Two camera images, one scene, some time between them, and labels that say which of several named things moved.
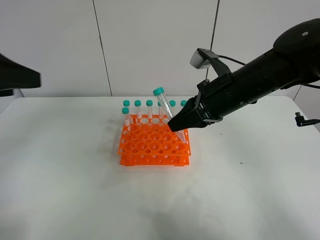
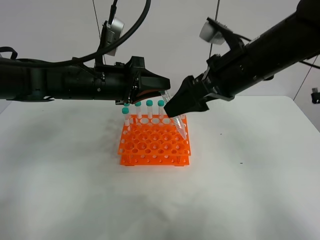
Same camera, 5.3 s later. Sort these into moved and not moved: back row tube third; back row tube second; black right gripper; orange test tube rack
Moved: black right gripper
Not moved: back row tube second; orange test tube rack; back row tube third
